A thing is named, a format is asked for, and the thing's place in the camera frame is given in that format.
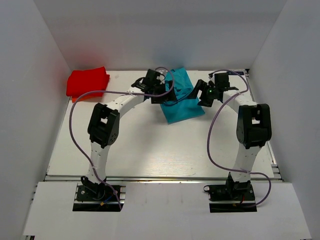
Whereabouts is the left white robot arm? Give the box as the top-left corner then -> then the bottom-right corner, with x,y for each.
83,69 -> 177,200

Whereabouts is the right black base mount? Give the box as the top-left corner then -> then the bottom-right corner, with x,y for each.
203,184 -> 257,213

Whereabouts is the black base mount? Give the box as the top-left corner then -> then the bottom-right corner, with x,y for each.
72,185 -> 121,212
203,184 -> 257,213

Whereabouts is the red folded t-shirt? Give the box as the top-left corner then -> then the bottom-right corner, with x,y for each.
66,66 -> 110,98

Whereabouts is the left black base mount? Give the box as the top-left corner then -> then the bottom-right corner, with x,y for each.
72,185 -> 121,212

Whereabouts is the orange folded t-shirt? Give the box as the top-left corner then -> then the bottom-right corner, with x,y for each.
71,96 -> 88,103

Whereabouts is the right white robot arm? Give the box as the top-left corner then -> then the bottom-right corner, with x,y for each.
187,70 -> 272,200

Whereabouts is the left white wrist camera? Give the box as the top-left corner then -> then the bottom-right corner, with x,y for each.
156,71 -> 166,84

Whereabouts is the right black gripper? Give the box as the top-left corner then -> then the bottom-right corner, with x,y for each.
187,79 -> 219,107

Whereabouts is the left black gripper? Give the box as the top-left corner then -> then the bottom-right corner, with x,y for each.
151,80 -> 178,104

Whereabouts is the teal t-shirt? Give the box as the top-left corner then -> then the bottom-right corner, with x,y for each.
160,67 -> 205,124

